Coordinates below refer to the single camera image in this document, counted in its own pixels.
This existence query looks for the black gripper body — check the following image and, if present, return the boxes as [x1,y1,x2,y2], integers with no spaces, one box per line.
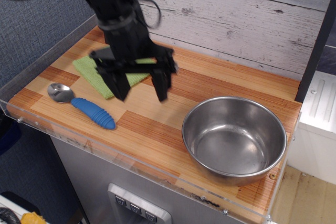
[90,11,178,75]

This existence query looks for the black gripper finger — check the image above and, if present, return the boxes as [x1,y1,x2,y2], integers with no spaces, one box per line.
[101,71,130,101]
[151,69,171,102]

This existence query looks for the stainless steel bowl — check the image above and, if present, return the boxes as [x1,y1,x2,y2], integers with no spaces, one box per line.
[182,97,287,186]

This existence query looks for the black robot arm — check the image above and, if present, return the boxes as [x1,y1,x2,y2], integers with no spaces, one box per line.
[85,0,177,102]

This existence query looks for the green microfiber cloth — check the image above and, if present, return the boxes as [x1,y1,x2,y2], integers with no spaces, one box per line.
[72,55,150,100]

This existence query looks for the silver toy fridge cabinet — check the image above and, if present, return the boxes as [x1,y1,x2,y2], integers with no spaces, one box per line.
[49,136,253,224]

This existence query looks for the clear acrylic table guard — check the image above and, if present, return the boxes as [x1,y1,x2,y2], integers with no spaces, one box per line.
[1,17,301,223]

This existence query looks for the silver dispenser button panel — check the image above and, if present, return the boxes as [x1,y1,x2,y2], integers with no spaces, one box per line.
[108,183,172,223]

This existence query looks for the yellow object bottom left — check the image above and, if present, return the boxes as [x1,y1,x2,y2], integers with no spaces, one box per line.
[20,212,47,224]

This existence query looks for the white ribbed box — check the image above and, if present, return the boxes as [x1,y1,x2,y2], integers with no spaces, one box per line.
[287,71,335,184]

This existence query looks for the blue handled metal spoon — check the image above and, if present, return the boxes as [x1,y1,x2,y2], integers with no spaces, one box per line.
[47,83,116,130]

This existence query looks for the dark vertical post right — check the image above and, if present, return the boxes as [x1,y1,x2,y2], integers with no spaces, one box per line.
[295,0,335,103]

